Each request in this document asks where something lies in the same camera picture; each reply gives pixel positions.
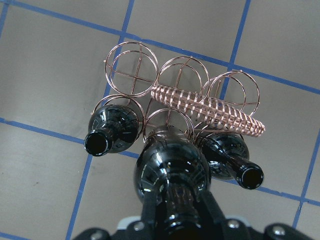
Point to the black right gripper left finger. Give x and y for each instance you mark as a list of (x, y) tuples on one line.
[(149, 208)]

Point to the copper wire wine basket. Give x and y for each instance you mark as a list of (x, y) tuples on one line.
[(201, 111)]

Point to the dark bottle in basket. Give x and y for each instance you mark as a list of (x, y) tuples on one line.
[(228, 158), (112, 128)]

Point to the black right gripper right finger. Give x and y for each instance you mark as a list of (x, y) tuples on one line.
[(210, 212)]

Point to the dark glass wine bottle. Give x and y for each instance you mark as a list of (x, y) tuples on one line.
[(174, 172)]

